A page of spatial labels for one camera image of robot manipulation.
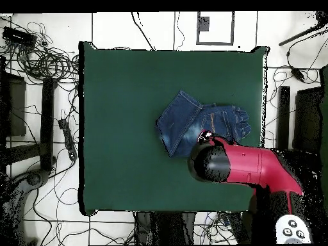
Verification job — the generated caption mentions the black rod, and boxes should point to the black rod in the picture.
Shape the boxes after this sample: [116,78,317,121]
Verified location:
[278,21,328,47]

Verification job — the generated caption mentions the small grey square patch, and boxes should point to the small grey square patch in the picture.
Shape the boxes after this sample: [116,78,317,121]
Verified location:
[199,16,211,32]

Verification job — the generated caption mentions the green cloth sheet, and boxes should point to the green cloth sheet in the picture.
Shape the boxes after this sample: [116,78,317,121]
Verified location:
[318,65,328,195]

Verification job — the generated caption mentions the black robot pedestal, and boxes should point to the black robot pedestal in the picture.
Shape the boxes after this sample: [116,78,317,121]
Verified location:
[134,211,197,245]

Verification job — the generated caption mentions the blue denim jeans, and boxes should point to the blue denim jeans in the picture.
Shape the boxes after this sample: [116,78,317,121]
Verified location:
[154,89,252,158]

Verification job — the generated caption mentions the black upright bar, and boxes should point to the black upright bar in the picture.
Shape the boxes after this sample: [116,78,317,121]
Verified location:
[277,85,291,151]
[40,77,58,172]

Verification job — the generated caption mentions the black power strip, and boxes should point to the black power strip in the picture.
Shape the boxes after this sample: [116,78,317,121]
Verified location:
[58,118,78,161]

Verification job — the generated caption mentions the black electronics box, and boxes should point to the black electronics box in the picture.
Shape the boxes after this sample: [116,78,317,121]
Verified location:
[2,26,38,48]

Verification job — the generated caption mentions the black flat panel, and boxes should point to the black flat panel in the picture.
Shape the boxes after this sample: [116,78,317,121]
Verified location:
[292,86,324,154]
[0,71,27,138]

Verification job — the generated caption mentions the tangled black cables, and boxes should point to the tangled black cables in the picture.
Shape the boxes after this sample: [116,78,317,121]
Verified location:
[15,21,79,83]

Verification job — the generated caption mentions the dark green table cloth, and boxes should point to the dark green table cloth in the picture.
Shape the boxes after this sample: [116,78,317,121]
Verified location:
[78,40,270,216]

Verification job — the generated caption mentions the black power adapter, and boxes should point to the black power adapter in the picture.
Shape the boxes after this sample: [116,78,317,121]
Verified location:
[290,67,306,83]

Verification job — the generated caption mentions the black wheeled stand base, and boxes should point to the black wheeled stand base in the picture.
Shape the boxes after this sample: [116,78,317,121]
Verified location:
[0,168,51,245]

